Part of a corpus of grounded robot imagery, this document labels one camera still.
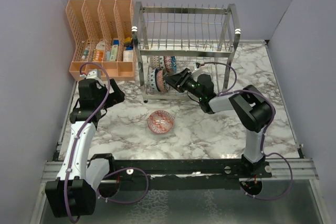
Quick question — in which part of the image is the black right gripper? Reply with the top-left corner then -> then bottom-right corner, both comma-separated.
164,68 -> 204,100

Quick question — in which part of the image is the red diamond patterned bowl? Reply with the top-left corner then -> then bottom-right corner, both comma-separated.
147,110 -> 174,134

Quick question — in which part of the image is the blue floral patterned bowl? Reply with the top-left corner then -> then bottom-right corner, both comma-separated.
148,69 -> 158,91

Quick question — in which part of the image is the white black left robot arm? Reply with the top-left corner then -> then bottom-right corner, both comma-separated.
45,78 -> 125,223

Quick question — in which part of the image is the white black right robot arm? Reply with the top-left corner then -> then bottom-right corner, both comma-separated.
164,68 -> 275,177

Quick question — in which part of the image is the steel two-tier dish rack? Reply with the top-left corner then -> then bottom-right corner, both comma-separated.
132,2 -> 241,102

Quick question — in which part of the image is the white pill box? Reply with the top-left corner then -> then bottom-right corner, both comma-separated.
123,50 -> 134,62

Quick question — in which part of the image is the green white box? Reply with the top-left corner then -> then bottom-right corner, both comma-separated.
110,45 -> 119,61

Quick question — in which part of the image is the orange white packet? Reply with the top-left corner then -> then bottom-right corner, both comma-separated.
92,40 -> 106,62

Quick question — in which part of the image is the yellow black item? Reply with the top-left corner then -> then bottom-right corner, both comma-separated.
124,37 -> 132,47

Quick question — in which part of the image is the peach plastic file organizer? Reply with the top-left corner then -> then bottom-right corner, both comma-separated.
66,0 -> 136,81

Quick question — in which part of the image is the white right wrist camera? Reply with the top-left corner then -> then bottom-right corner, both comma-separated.
191,62 -> 206,78

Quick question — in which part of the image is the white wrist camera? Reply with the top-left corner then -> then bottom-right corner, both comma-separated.
191,62 -> 206,78
85,69 -> 104,86

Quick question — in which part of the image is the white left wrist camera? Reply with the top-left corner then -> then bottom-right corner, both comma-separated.
85,69 -> 104,86

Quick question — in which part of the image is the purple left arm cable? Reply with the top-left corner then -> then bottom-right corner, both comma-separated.
62,62 -> 111,223

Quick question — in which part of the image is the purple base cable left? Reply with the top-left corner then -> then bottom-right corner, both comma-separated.
96,167 -> 150,204

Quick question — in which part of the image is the black mounting rail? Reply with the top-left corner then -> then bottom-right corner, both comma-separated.
100,159 -> 272,191

